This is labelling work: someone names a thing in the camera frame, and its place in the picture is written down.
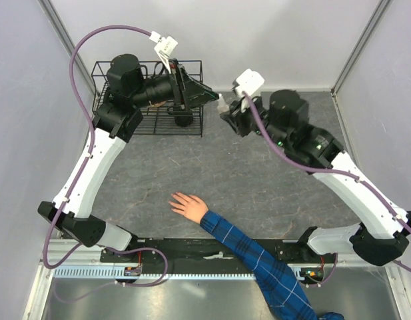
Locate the blue plaid sleeve forearm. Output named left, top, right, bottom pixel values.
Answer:
left=200, top=211, right=344, bottom=320

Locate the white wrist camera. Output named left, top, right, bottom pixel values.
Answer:
left=149, top=31, right=179, bottom=71
left=232, top=69, right=264, bottom=98

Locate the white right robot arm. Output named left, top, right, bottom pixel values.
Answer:
left=218, top=89, right=411, bottom=266

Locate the person's hand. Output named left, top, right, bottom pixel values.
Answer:
left=169, top=192, right=208, bottom=224

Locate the clear nail polish bottle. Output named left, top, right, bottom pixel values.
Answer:
left=217, top=99, right=230, bottom=114

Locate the grey cable duct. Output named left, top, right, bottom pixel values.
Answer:
left=53, top=265, right=255, bottom=280

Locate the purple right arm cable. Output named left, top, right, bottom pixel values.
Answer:
left=243, top=90, right=411, bottom=277

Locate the black wire rack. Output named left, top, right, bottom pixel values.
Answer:
left=91, top=59, right=204, bottom=137

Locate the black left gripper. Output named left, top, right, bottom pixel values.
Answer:
left=133, top=59, right=220, bottom=112

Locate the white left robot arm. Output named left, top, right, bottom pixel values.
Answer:
left=37, top=54, right=219, bottom=262

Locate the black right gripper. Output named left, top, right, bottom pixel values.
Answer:
left=220, top=91, right=292, bottom=149

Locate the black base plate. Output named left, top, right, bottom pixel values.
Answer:
left=100, top=238, right=335, bottom=273

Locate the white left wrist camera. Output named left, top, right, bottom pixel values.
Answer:
left=149, top=31, right=179, bottom=71

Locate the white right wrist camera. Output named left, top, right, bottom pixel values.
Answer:
left=232, top=69, right=264, bottom=98

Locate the black mug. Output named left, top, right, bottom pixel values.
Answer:
left=167, top=105, right=194, bottom=127

